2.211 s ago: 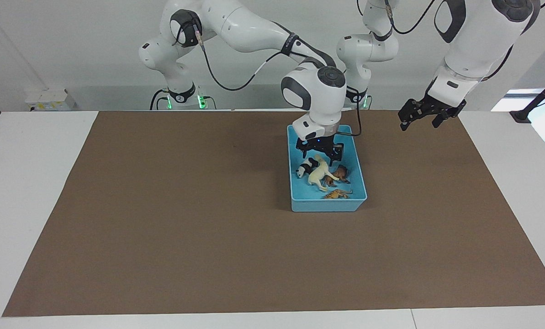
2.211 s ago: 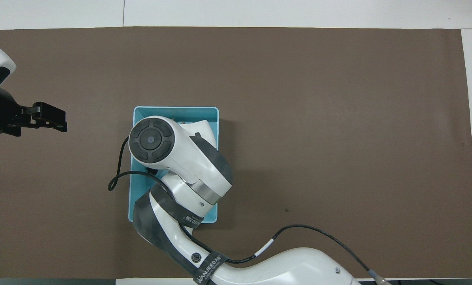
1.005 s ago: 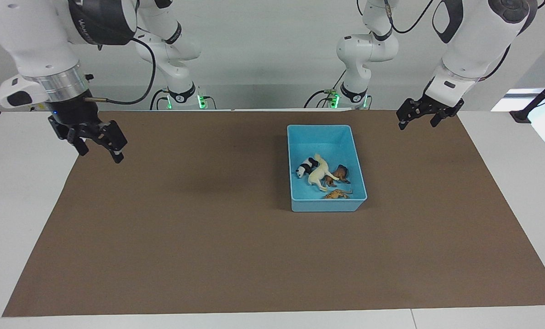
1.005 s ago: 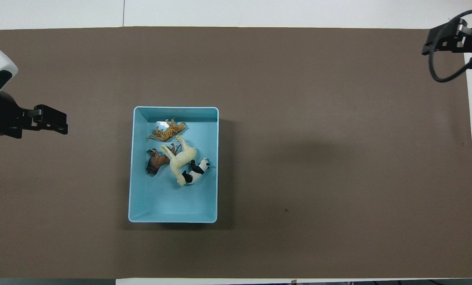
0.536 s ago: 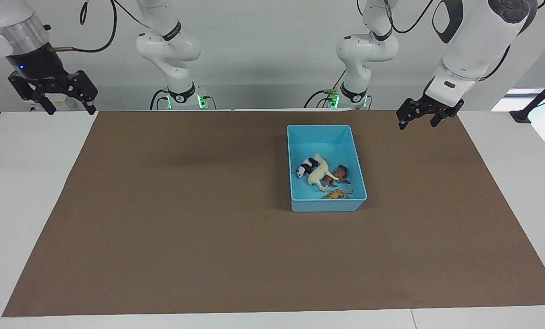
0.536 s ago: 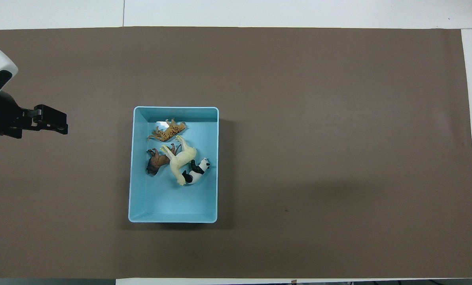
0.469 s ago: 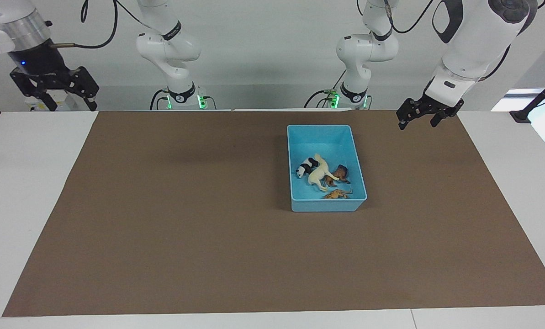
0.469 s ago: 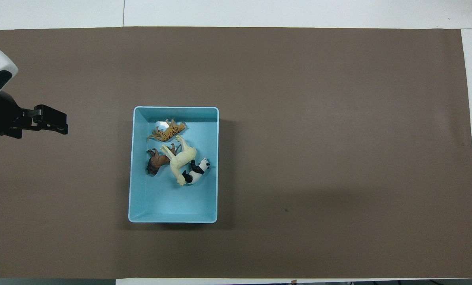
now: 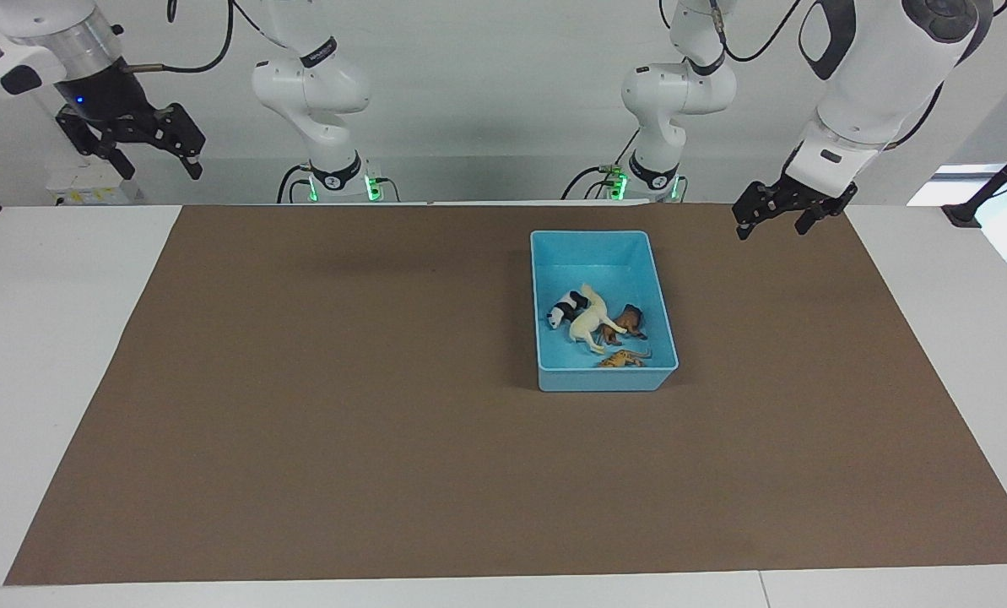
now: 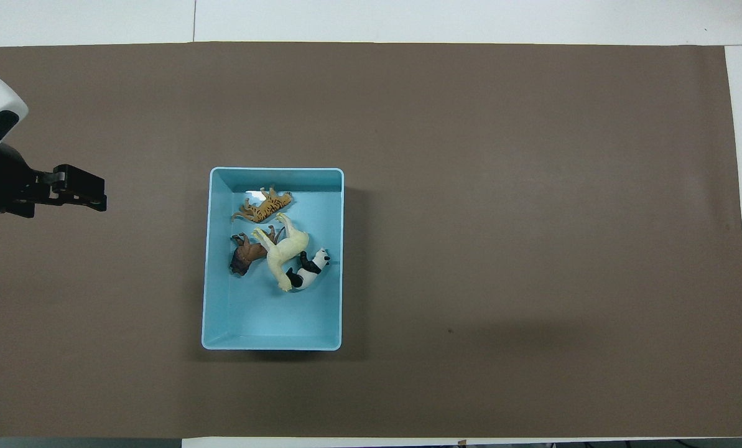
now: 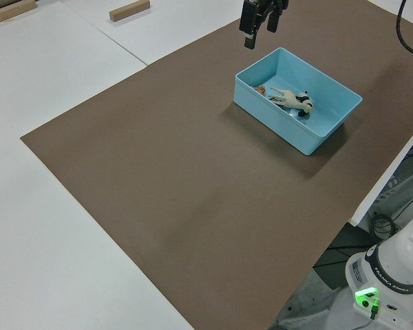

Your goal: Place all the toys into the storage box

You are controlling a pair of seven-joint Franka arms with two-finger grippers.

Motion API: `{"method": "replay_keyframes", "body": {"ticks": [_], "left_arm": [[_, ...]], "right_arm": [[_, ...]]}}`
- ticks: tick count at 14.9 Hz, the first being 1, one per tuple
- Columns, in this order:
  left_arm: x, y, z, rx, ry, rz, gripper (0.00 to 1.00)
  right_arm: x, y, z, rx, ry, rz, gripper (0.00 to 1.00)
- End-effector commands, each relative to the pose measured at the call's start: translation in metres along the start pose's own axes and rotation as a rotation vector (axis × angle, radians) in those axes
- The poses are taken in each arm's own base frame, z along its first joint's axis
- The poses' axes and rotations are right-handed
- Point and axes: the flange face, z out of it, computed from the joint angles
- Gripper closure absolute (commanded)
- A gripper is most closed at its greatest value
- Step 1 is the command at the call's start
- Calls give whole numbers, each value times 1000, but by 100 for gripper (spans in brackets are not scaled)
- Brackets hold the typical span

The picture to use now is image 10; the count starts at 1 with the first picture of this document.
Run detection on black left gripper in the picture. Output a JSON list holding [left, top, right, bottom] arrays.
[[0, 142, 108, 219]]

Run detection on brown lion toy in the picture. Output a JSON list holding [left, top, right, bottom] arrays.
[[229, 225, 282, 277]]

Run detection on orange striped tiger toy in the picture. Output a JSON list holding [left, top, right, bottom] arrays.
[[231, 186, 294, 224]]

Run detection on cream horse toy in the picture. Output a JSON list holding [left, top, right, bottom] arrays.
[[252, 212, 310, 292]]

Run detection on black and white panda toy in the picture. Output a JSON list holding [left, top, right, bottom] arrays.
[[285, 247, 332, 292]]

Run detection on light blue storage box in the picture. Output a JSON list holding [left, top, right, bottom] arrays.
[[201, 166, 345, 352]]

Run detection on brown table mat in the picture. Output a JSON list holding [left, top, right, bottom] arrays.
[[0, 41, 742, 439]]

